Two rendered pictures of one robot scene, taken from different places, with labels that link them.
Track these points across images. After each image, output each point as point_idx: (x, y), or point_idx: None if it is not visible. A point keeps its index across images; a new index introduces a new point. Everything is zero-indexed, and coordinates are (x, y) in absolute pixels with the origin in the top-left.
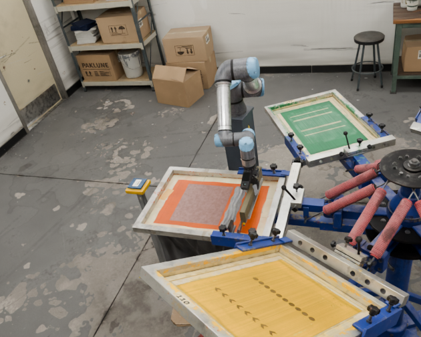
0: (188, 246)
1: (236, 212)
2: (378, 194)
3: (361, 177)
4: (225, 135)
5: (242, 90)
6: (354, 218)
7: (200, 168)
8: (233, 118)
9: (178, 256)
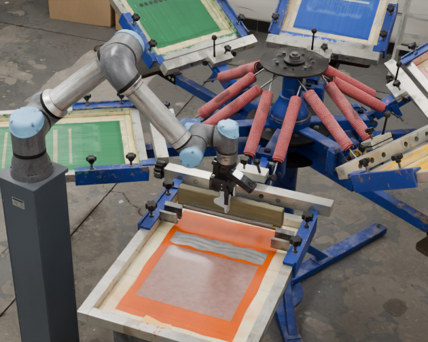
0: None
1: (234, 245)
2: (316, 95)
3: (266, 106)
4: (197, 141)
5: (49, 119)
6: None
7: (109, 269)
8: (56, 175)
9: None
